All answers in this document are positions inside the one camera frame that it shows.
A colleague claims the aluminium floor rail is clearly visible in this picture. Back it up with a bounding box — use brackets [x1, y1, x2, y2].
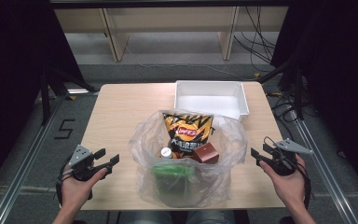
[292, 118, 358, 224]
[0, 92, 69, 224]

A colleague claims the white floor cable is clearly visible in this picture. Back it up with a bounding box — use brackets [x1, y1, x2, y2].
[125, 46, 257, 82]

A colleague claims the black tripod stand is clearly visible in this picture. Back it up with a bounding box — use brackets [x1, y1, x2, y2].
[255, 60, 306, 120]
[39, 66, 99, 126]

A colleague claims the white plastic bin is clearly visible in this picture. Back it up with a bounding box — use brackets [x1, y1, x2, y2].
[173, 79, 250, 121]

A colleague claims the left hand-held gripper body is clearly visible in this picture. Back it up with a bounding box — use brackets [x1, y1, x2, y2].
[67, 144, 108, 182]

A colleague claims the clear printed plastic bag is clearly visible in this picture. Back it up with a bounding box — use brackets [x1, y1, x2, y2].
[128, 109, 249, 209]

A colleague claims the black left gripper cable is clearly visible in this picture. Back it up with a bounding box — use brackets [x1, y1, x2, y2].
[55, 154, 73, 207]

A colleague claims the tangle of black floor cables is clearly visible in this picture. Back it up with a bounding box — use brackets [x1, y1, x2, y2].
[266, 90, 300, 124]

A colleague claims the light wooden desk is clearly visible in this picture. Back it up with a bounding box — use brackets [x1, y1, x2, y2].
[49, 0, 290, 63]

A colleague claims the black yellow chips packet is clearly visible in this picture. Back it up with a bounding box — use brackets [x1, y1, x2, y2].
[162, 111, 214, 157]

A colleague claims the green snack packet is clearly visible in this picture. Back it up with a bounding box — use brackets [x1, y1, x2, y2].
[152, 163, 197, 200]

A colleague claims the orange juice bottle white cap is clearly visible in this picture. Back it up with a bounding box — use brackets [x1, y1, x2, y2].
[159, 147, 178, 161]

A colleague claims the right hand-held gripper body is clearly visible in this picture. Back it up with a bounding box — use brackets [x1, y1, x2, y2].
[262, 138, 314, 177]

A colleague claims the bundle of black cables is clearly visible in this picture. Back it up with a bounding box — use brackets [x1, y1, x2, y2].
[232, 6, 278, 73]

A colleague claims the black curtain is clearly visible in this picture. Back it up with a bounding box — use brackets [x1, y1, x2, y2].
[269, 0, 358, 194]
[0, 0, 86, 200]

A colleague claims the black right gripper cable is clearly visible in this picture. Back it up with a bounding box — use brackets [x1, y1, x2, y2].
[262, 135, 312, 210]

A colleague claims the person's left hand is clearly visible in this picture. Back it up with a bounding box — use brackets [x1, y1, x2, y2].
[61, 167, 109, 210]

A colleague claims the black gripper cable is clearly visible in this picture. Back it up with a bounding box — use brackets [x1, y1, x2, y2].
[262, 135, 312, 210]
[55, 154, 73, 207]

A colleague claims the person's right hand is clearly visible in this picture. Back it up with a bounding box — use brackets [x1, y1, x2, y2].
[258, 153, 308, 209]

